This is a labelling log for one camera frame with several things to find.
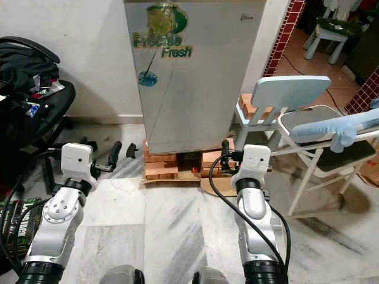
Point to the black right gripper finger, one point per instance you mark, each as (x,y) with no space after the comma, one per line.
(225,149)

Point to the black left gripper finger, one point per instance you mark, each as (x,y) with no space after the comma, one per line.
(115,155)

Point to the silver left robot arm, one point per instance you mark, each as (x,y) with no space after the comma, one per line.
(59,213)

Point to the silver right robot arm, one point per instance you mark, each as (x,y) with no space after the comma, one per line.
(251,207)

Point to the silver fridge with green print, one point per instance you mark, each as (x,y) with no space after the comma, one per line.
(195,100)

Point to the brown cardboard sheet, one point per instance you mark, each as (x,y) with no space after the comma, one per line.
(219,186)

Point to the red brick stack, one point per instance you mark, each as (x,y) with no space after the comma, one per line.
(250,105)
(160,168)

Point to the black office chair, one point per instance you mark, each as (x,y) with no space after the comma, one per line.
(56,127)

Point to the light blue plastic chair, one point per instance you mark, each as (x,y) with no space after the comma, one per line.
(290,92)

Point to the white folding chair grey seat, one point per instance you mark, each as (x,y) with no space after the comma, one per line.
(311,121)

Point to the green case of cans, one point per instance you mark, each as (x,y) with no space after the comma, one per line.
(23,234)

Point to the light blue cloth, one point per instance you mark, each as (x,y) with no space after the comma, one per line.
(331,130)

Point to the grey left robot leg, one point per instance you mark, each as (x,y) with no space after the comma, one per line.
(121,276)

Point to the grey robot leg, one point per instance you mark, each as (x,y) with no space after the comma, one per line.
(121,276)
(210,278)

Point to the grey right robot leg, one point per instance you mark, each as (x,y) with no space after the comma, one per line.
(210,278)

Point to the pile of black clothes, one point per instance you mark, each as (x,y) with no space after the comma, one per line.
(23,68)

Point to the small white table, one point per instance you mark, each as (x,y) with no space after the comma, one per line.
(328,34)

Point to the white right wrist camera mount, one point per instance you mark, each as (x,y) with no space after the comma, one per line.
(251,163)

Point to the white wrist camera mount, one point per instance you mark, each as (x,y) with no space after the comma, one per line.
(76,163)
(251,163)

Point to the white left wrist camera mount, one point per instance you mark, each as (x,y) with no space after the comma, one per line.
(76,163)

